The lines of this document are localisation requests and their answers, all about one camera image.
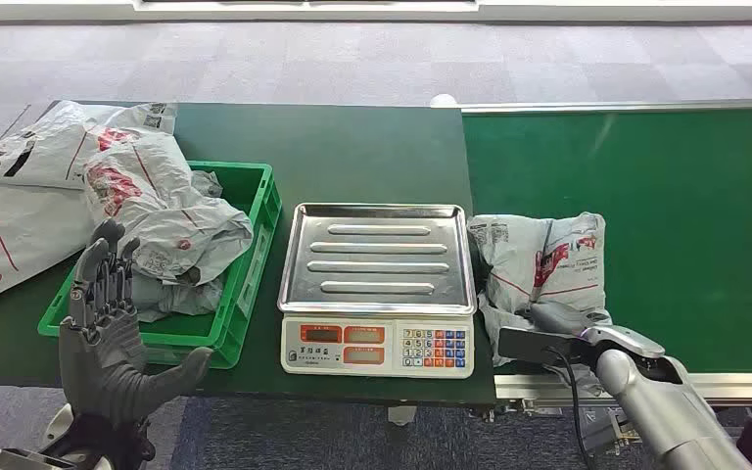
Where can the large white mailer, red line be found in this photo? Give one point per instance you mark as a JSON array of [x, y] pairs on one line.
[[19, 220]]

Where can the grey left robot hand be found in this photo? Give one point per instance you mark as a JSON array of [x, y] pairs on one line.
[[107, 363]]

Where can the white table leg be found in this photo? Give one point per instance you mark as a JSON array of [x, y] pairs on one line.
[[402, 415]]

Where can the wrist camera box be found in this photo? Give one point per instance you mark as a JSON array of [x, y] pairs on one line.
[[26, 462], [531, 347]]

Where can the green plastic crate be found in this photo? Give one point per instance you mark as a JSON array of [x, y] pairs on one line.
[[246, 194]]

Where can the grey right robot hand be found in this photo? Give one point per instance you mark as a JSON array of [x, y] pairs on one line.
[[557, 318]]

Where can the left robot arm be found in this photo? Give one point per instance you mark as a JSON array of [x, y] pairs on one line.
[[90, 447]]

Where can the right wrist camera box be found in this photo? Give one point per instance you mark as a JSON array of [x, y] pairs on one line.
[[531, 347]]

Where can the crumpled grey mailer, red logo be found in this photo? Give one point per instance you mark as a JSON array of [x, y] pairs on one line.
[[168, 220]]

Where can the white round knob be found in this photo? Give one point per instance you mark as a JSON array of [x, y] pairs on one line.
[[443, 100]]

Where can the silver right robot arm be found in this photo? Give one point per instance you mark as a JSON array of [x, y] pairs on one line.
[[661, 408]]

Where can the white mailer, black print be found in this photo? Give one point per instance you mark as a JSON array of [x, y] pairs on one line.
[[45, 149]]

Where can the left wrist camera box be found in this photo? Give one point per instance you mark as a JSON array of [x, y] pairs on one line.
[[26, 462]]

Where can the green conveyor belt machine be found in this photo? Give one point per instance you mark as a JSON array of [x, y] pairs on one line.
[[674, 227]]

